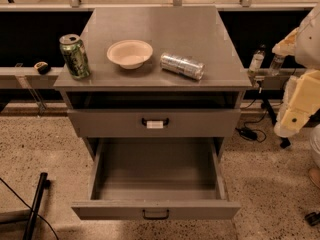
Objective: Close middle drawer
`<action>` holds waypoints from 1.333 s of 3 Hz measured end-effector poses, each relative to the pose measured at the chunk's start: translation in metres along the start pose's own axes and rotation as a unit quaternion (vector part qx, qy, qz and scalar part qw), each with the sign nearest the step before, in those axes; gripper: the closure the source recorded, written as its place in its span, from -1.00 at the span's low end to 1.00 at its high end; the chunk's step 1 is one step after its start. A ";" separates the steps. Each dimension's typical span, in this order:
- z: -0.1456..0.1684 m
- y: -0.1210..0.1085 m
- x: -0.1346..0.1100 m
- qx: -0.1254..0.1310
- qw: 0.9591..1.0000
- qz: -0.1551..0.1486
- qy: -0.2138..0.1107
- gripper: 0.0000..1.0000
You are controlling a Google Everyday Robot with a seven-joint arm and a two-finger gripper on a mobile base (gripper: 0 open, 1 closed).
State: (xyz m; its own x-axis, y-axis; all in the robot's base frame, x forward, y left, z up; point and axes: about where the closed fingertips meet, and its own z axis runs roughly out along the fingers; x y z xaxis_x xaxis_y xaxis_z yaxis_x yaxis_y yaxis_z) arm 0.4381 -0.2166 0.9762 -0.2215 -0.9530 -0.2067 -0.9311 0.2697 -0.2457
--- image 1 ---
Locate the grey top drawer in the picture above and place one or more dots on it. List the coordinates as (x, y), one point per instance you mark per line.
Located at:
(154, 123)

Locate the clear water bottle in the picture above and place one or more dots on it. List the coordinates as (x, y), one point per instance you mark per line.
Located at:
(257, 60)
(276, 64)

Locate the clear water bottle left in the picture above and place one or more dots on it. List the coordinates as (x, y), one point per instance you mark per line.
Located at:
(257, 60)

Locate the grey drawer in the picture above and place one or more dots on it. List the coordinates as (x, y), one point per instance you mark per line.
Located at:
(154, 123)
(156, 179)

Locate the black stand leg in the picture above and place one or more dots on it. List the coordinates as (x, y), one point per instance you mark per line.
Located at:
(266, 104)
(43, 183)

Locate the black stand leg left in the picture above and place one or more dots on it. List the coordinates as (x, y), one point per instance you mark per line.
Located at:
(43, 183)

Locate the grey drawer cabinet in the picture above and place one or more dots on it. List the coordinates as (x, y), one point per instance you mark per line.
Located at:
(196, 33)

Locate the black caster wheel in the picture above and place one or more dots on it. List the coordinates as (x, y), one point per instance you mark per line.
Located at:
(313, 218)

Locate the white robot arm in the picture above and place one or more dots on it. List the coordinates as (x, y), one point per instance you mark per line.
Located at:
(303, 43)

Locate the yellow black tape measure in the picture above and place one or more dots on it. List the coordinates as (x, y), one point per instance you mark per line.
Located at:
(42, 67)

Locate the green soda can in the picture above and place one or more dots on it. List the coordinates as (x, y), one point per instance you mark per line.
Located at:
(75, 57)

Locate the padded gripper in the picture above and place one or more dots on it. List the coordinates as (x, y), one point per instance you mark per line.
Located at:
(309, 45)

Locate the black power adapter with cable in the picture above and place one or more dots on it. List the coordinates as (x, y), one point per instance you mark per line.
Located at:
(249, 132)

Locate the white paper bowl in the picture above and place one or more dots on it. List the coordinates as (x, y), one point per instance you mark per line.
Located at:
(129, 54)

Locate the black stand leg right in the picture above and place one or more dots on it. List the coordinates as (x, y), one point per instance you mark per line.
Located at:
(266, 104)

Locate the clear water bottle right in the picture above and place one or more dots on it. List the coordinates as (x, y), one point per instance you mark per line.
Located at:
(276, 64)

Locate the silver can lying down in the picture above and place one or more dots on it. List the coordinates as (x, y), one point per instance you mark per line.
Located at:
(182, 65)

